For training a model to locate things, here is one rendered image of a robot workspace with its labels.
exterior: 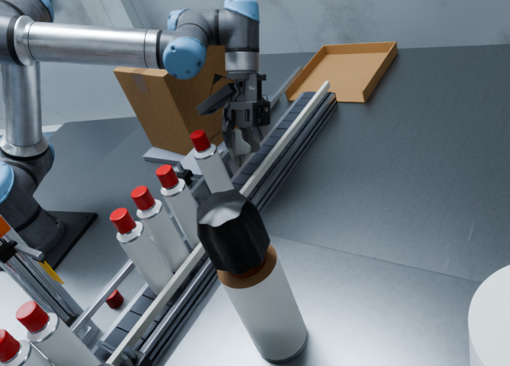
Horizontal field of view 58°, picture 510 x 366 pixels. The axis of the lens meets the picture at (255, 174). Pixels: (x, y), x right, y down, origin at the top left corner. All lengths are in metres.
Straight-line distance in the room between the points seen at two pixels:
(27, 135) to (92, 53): 0.41
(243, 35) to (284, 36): 1.93
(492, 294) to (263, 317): 0.29
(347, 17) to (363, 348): 2.25
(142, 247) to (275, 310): 0.30
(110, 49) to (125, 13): 2.23
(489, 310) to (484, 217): 0.39
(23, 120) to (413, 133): 0.96
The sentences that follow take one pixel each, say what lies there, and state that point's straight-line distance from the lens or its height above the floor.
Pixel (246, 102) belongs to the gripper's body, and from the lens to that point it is 0.99.
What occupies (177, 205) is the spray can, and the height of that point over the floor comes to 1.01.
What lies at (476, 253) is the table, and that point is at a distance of 0.92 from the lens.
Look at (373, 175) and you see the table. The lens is 1.10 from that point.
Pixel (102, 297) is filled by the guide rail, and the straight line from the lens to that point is 0.90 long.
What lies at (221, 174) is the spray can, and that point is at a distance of 0.98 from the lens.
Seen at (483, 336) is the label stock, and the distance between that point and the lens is 0.60.
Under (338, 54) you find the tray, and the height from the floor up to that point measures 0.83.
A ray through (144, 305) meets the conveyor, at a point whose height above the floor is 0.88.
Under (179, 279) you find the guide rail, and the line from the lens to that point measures 0.92.
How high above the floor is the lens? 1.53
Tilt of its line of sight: 35 degrees down
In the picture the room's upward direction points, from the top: 21 degrees counter-clockwise
